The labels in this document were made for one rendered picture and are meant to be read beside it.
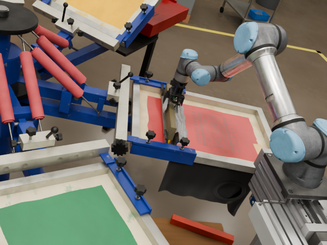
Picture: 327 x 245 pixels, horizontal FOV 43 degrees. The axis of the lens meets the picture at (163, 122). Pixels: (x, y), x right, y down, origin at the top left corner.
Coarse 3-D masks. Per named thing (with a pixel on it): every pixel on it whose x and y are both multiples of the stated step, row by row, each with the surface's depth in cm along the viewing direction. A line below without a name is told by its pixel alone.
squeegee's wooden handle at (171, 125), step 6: (168, 84) 227; (168, 108) 208; (168, 114) 205; (174, 114) 204; (168, 120) 202; (174, 120) 200; (168, 126) 199; (174, 126) 195; (168, 132) 197; (174, 132) 196; (168, 138) 198
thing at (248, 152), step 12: (156, 120) 215; (156, 132) 206; (192, 132) 215; (180, 144) 203; (192, 144) 206; (240, 144) 218; (252, 144) 221; (228, 156) 207; (240, 156) 210; (252, 156) 213
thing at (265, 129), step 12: (132, 84) 234; (132, 96) 222; (192, 96) 239; (204, 96) 242; (132, 108) 211; (228, 108) 245; (240, 108) 245; (252, 108) 246; (132, 120) 202; (264, 120) 239; (132, 132) 194; (264, 132) 231; (204, 156) 195; (216, 156) 198; (228, 168) 199; (240, 168) 199; (252, 168) 199
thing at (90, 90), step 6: (84, 90) 202; (90, 90) 203; (96, 90) 205; (102, 90) 207; (84, 96) 203; (90, 96) 203; (96, 96) 203; (102, 96) 203; (96, 102) 205; (108, 102) 205
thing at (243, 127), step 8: (152, 104) 226; (160, 104) 228; (184, 104) 235; (152, 112) 219; (160, 112) 221; (184, 112) 228; (200, 112) 233; (208, 112) 236; (216, 112) 238; (192, 120) 224; (232, 120) 236; (240, 120) 239; (248, 120) 241; (240, 128) 231; (248, 128) 234; (248, 136) 227
